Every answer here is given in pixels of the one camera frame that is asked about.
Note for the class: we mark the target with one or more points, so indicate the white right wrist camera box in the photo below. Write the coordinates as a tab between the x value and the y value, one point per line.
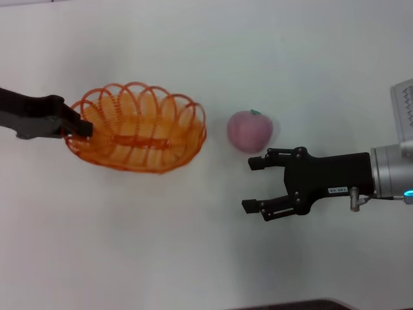
403	109

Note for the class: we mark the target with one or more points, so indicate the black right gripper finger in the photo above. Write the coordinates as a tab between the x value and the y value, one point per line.
250	206
256	163

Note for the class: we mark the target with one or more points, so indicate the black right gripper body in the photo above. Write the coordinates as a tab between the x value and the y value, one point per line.
332	174

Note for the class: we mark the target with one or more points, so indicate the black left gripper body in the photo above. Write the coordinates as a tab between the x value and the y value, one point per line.
32	113

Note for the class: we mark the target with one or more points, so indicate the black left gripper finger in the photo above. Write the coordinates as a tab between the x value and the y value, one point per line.
79	122
66	130

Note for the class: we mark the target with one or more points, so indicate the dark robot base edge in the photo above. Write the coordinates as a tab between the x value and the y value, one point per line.
290	306

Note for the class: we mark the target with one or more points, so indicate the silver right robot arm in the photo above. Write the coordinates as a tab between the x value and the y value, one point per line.
392	171

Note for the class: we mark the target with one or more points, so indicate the pink peach with green leaf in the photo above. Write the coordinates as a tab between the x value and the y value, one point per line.
248	132

